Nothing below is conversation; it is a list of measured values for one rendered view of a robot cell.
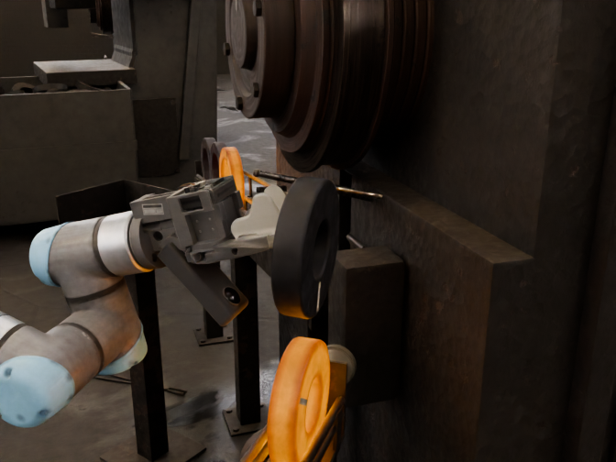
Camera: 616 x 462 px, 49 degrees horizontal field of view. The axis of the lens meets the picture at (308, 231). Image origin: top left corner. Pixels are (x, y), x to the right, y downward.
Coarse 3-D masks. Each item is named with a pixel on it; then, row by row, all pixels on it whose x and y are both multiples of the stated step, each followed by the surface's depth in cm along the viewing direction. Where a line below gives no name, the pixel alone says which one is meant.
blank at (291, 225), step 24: (288, 192) 70; (312, 192) 69; (336, 192) 77; (288, 216) 68; (312, 216) 68; (336, 216) 79; (288, 240) 67; (312, 240) 70; (336, 240) 81; (288, 264) 67; (312, 264) 71; (288, 288) 68; (312, 288) 72; (288, 312) 72; (312, 312) 74
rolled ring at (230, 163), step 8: (224, 152) 189; (232, 152) 186; (224, 160) 193; (232, 160) 184; (240, 160) 185; (224, 168) 196; (232, 168) 183; (240, 168) 184; (224, 176) 197; (240, 176) 183; (240, 184) 184; (240, 192) 184
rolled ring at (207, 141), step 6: (204, 138) 223; (210, 138) 222; (204, 144) 223; (210, 144) 219; (204, 150) 228; (210, 150) 218; (204, 156) 230; (204, 162) 231; (204, 168) 232; (204, 174) 231; (210, 174) 219
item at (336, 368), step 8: (336, 368) 88; (344, 368) 88; (336, 376) 88; (344, 376) 88; (336, 384) 88; (344, 384) 88; (336, 392) 89; (344, 392) 88; (328, 400) 89; (328, 408) 89; (344, 408) 89; (344, 416) 89; (344, 424) 89; (344, 432) 90
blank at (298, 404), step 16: (288, 352) 78; (304, 352) 78; (320, 352) 82; (288, 368) 76; (304, 368) 76; (320, 368) 82; (288, 384) 75; (304, 384) 76; (320, 384) 84; (272, 400) 75; (288, 400) 74; (304, 400) 77; (320, 400) 84; (272, 416) 74; (288, 416) 74; (304, 416) 77; (320, 416) 85; (272, 432) 75; (288, 432) 74; (304, 432) 78; (272, 448) 75; (288, 448) 75; (304, 448) 79
